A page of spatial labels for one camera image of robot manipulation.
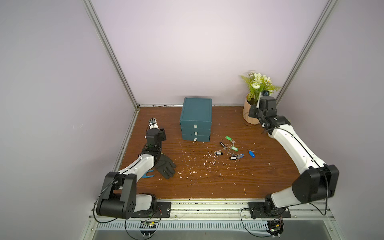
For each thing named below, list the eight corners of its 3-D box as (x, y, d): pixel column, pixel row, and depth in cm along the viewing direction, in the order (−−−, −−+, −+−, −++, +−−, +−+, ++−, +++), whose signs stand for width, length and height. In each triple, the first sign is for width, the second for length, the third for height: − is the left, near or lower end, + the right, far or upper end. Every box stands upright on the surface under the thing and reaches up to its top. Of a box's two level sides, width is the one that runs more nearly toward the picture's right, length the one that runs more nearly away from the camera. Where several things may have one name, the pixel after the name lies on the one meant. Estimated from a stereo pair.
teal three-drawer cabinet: (182, 143, 101) (179, 123, 83) (184, 119, 115) (182, 97, 97) (211, 143, 101) (213, 123, 83) (209, 119, 114) (211, 97, 97)
